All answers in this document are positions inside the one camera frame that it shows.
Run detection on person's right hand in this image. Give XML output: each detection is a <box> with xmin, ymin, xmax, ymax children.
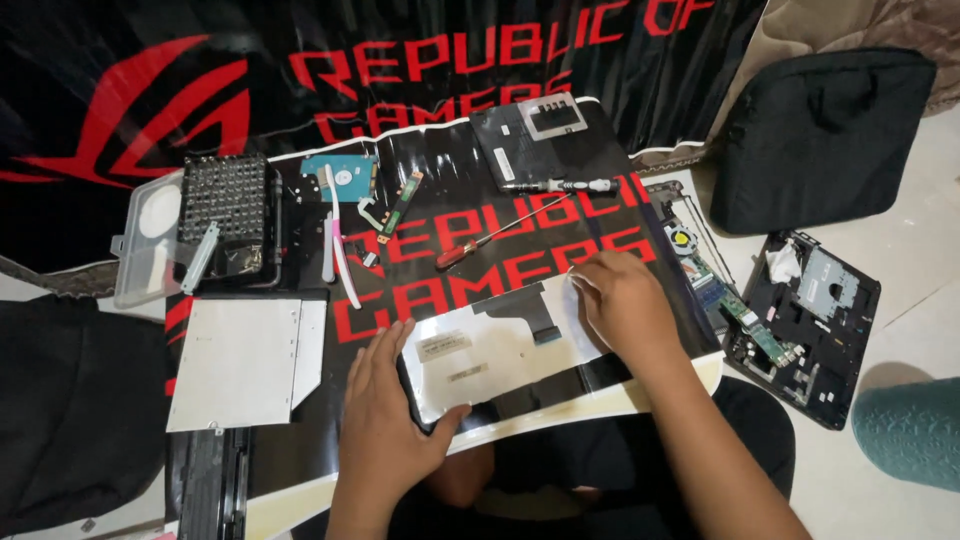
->
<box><xmin>567</xmin><ymin>251</ymin><xmax>681</xmax><ymax>370</ymax></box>

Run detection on laptop motherboard with fan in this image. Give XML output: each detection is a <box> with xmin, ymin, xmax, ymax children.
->
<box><xmin>648</xmin><ymin>180</ymin><xmax>808</xmax><ymax>370</ymax></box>

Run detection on short white plastic pry tool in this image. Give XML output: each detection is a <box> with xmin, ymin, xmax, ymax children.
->
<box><xmin>321</xmin><ymin>213</ymin><xmax>336</xmax><ymax>285</ymax></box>

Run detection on black silver precision screwdriver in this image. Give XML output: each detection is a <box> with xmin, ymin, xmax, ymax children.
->
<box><xmin>500</xmin><ymin>177</ymin><xmax>623</xmax><ymax>197</ymax></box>

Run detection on crumpled white tissue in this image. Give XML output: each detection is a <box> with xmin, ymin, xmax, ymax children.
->
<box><xmin>764</xmin><ymin>239</ymin><xmax>804</xmax><ymax>285</ymax></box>

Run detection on red-handled long screwdriver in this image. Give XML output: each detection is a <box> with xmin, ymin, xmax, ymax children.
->
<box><xmin>435</xmin><ymin>195</ymin><xmax>573</xmax><ymax>272</ymax></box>

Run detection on white pink toothbrush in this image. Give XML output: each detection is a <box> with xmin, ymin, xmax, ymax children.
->
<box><xmin>323</xmin><ymin>163</ymin><xmax>363</xmax><ymax>311</ymax></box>

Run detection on black laptop battery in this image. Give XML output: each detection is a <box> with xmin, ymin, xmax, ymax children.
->
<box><xmin>175</xmin><ymin>426</ymin><xmax>253</xmax><ymax>540</ymax></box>

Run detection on blue laptop hard drive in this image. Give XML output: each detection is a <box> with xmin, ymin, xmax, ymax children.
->
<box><xmin>300</xmin><ymin>154</ymin><xmax>381</xmax><ymax>204</ymax></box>

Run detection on glossy black poster red print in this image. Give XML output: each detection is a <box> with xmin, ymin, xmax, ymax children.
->
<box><xmin>163</xmin><ymin>96</ymin><xmax>726</xmax><ymax>530</ymax></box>

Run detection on black laptop bottom cover panel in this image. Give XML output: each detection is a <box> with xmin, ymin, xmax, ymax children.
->
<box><xmin>468</xmin><ymin>90</ymin><xmax>640</xmax><ymax>193</ymax></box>

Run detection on silver optical disc drive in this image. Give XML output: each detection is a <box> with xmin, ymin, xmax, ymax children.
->
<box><xmin>165</xmin><ymin>297</ymin><xmax>330</xmax><ymax>435</ymax></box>

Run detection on silver-backed laptop keyboard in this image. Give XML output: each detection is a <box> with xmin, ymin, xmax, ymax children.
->
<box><xmin>396</xmin><ymin>272</ymin><xmax>625</xmax><ymax>436</ymax></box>

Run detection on large black banner red logo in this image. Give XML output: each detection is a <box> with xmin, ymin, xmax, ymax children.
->
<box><xmin>0</xmin><ymin>0</ymin><xmax>768</xmax><ymax>275</ymax></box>

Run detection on person's left hand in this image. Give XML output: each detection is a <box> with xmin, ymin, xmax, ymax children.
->
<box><xmin>337</xmin><ymin>318</ymin><xmax>474</xmax><ymax>500</ymax></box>

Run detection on black laptop base chassis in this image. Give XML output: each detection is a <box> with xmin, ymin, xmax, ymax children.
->
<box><xmin>722</xmin><ymin>230</ymin><xmax>883</xmax><ymax>432</ymax></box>

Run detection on teal fuzzy cushion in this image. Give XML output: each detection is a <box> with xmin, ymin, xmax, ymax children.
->
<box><xmin>850</xmin><ymin>377</ymin><xmax>960</xmax><ymax>494</ymax></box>

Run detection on black screwdriver bit set case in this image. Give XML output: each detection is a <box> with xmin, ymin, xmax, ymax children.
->
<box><xmin>175</xmin><ymin>153</ymin><xmax>284</xmax><ymax>291</ymax></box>

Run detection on white flat ribbon cable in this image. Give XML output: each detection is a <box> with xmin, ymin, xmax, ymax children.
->
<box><xmin>357</xmin><ymin>196</ymin><xmax>386</xmax><ymax>233</ymax></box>

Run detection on black laptop bag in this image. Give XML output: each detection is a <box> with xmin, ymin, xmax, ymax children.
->
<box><xmin>708</xmin><ymin>48</ymin><xmax>939</xmax><ymax>237</ymax></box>

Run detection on person's black shorts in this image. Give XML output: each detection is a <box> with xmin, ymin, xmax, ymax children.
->
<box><xmin>386</xmin><ymin>375</ymin><xmax>798</xmax><ymax>540</ymax></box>

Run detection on silver metal drive bracket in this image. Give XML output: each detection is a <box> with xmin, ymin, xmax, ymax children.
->
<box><xmin>180</xmin><ymin>222</ymin><xmax>221</xmax><ymax>294</ymax></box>

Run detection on narrow green circuit board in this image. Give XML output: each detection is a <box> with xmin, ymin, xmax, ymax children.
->
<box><xmin>375</xmin><ymin>170</ymin><xmax>426</xmax><ymax>246</ymax></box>

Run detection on clear plastic case lid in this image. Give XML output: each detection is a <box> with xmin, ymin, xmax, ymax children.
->
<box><xmin>111</xmin><ymin>169</ymin><xmax>220</xmax><ymax>310</ymax></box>

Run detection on brown blanket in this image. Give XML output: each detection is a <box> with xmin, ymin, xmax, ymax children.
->
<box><xmin>711</xmin><ymin>0</ymin><xmax>960</xmax><ymax>140</ymax></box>

